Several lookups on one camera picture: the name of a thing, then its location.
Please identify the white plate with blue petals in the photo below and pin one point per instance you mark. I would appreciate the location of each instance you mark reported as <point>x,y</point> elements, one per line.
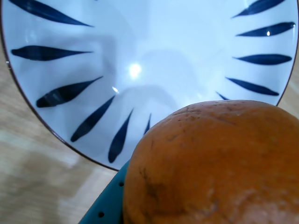
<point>163,58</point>

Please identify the small scuffed orange fruit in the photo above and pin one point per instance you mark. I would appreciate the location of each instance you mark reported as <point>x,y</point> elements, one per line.
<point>210,163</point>

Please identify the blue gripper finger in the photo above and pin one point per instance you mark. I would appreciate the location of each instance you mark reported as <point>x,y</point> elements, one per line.
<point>105,205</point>

